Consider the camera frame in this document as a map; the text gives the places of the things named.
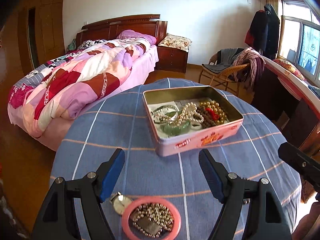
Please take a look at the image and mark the pink bangle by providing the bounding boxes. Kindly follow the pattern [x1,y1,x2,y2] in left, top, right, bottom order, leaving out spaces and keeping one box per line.
[121,196,182,239]

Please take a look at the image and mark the small silver bead chain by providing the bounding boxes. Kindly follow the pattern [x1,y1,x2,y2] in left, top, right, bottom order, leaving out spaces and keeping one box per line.
[130,202,175,238]

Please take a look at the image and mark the silver metal bangle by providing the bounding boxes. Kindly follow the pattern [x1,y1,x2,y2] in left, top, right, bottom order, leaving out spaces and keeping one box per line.
[151,105,179,124]

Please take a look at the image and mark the right hand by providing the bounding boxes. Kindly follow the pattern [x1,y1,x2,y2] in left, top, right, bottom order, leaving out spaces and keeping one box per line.
[292,202,320,240]

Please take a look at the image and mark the round silver watch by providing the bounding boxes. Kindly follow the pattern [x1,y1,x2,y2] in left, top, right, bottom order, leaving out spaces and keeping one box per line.
[110,192,133,216]

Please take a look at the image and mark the red white bench cushion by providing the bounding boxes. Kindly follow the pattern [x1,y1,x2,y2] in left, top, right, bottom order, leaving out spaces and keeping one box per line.
[262,56,320,119]

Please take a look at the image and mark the red flower ornament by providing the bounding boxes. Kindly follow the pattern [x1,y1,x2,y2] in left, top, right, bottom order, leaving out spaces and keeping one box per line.
[205,108,220,121]

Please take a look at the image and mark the pink purple scarf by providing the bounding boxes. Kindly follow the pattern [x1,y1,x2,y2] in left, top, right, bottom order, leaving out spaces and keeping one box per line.
[231,47,265,89]

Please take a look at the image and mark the wicker chair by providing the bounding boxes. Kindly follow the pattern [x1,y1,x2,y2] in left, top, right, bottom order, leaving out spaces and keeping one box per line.
[198,53,249,96]

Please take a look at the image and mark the window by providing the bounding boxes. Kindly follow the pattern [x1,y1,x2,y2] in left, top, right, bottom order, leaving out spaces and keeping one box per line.
[278,0,319,85]

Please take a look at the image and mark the pink floral tin box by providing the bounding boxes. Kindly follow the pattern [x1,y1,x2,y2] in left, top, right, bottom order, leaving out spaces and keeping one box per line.
[143,86,244,157]

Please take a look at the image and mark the green jade bangle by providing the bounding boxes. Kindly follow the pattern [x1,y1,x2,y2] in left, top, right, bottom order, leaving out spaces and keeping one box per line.
[160,120,190,137]

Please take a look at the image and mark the patchwork pink quilt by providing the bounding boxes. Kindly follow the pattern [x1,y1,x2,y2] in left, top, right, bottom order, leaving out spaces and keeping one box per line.
[8,36,154,138]

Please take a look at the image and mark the grey garment on chair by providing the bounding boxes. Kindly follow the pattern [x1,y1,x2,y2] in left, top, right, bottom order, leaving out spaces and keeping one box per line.
[202,48,244,74]

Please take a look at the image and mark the hanging dark coats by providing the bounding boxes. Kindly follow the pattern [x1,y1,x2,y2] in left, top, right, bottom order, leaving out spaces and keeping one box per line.
[245,3,280,60]

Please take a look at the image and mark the wooden nightstand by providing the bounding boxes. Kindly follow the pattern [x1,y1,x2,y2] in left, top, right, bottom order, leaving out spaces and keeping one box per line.
[156,46,188,73]

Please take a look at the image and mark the floral cushion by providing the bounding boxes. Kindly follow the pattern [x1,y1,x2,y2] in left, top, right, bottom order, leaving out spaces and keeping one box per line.
[158,34,192,52]

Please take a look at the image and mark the wooden wardrobe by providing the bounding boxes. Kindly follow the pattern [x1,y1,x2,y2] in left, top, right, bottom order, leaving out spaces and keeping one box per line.
[1,0,65,76]

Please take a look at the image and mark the purple pillow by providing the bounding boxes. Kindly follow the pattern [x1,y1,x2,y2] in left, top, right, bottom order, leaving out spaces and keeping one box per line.
[117,30,157,46]

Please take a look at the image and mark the wooden bed headboard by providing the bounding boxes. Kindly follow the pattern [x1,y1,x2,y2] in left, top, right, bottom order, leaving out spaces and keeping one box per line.
[75,14,168,46]

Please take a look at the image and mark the brown wooden bead bracelet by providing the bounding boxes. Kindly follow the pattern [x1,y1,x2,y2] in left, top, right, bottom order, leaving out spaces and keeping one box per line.
[195,104,218,130]

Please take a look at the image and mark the white pearl necklace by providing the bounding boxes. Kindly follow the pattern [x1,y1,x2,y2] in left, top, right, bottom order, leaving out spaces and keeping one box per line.
[153,102,205,127]

